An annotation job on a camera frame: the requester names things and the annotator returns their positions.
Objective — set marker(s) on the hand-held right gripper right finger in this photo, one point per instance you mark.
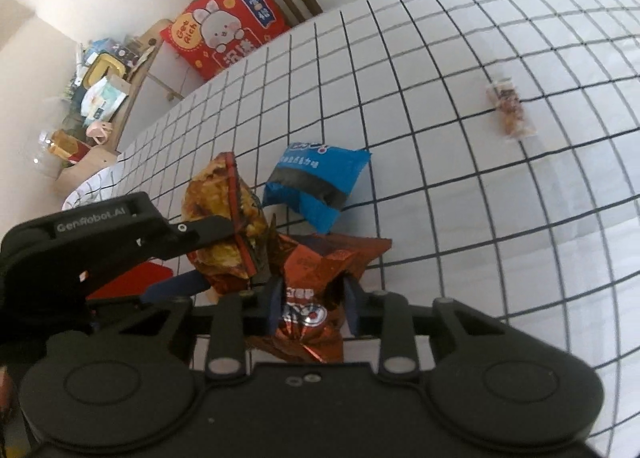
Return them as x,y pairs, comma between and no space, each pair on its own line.
351,308

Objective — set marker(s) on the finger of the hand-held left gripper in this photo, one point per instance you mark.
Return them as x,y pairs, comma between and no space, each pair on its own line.
215,235
175,288

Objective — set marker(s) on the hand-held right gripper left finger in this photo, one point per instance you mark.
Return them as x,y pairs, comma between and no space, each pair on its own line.
275,308

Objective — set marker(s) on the golden chips bag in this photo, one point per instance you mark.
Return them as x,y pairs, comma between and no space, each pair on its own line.
210,193

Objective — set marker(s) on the red cardboard box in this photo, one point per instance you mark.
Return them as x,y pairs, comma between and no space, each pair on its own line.
132,280

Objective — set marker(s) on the red-brown foil snack bag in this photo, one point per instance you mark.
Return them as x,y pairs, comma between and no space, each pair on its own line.
315,263

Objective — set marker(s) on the clear glass dome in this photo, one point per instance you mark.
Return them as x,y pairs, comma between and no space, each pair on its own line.
45,157

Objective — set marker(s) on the orange drink bottle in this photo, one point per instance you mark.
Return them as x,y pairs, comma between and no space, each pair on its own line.
70,145

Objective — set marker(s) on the blue snack packet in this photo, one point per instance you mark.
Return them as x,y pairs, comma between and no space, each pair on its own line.
315,177

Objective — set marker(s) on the pink cup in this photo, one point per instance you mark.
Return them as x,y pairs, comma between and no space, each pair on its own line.
97,132

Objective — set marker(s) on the checkered tablecloth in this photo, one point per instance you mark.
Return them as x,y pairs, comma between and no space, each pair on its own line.
450,213

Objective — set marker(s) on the wooden side shelf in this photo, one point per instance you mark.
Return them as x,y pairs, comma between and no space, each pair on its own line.
135,102

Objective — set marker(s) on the white tissue pack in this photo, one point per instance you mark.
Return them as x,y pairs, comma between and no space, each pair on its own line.
102,97

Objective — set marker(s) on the yellow green storage box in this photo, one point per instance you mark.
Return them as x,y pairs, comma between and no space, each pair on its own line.
107,68

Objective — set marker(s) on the red rabbit cushion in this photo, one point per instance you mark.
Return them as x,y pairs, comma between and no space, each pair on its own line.
220,25

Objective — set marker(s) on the small brown candy packet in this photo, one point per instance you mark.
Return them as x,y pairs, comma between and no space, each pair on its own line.
510,107

